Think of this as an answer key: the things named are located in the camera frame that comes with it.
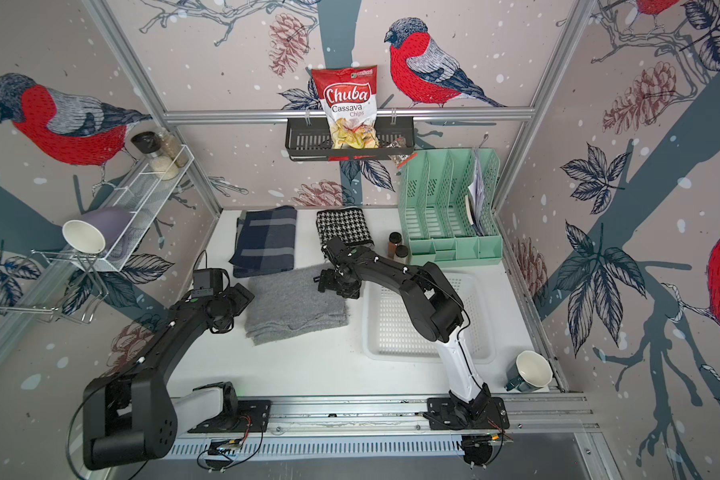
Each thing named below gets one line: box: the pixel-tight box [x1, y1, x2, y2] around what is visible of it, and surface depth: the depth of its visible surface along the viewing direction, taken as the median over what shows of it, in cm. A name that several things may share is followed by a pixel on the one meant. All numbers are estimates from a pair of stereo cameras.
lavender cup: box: [62, 207, 134, 255], surface depth 63 cm
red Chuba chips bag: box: [311, 66, 380, 150], surface depth 84 cm
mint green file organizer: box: [398, 148, 503, 266], surface depth 107 cm
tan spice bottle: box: [394, 245, 409, 264], surface depth 99 cm
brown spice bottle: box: [387, 232, 402, 259], surface depth 102 cm
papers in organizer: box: [465, 148, 485, 237], surface depth 94 cm
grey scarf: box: [245, 264, 350, 346], surface depth 91 cm
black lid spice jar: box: [131, 131, 179, 181], surface depth 83 cm
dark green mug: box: [504, 350, 553, 392], surface depth 75 cm
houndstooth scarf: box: [316, 207, 375, 245], surface depth 112 cm
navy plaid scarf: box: [228, 205, 297, 278], surface depth 109 cm
